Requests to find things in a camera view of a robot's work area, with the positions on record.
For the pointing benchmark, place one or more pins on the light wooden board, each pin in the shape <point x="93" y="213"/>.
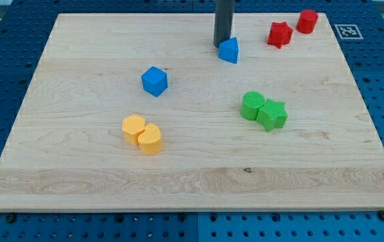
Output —
<point x="66" y="151"/>

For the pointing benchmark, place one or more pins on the white fiducial marker tag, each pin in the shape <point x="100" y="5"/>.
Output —
<point x="348" y="32"/>

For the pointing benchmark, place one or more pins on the green star block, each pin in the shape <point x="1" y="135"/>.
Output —
<point x="272" y="115"/>

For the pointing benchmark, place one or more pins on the blue triangle block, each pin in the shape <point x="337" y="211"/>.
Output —
<point x="229" y="50"/>

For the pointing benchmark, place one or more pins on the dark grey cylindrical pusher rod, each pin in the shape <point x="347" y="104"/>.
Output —
<point x="224" y="10"/>

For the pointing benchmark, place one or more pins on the green cylinder block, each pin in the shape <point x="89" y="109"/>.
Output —
<point x="251" y="102"/>

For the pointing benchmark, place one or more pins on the red cylinder block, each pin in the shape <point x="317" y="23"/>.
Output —
<point x="307" y="21"/>

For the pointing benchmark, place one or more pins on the blue cube block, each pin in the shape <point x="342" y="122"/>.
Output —
<point x="154" y="81"/>

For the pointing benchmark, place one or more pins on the yellow heart block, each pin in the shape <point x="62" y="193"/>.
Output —
<point x="150" y="142"/>

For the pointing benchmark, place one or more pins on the yellow hexagon block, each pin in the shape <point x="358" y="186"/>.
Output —
<point x="132" y="127"/>

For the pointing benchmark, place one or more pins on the red star block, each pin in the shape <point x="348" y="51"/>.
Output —
<point x="280" y="34"/>

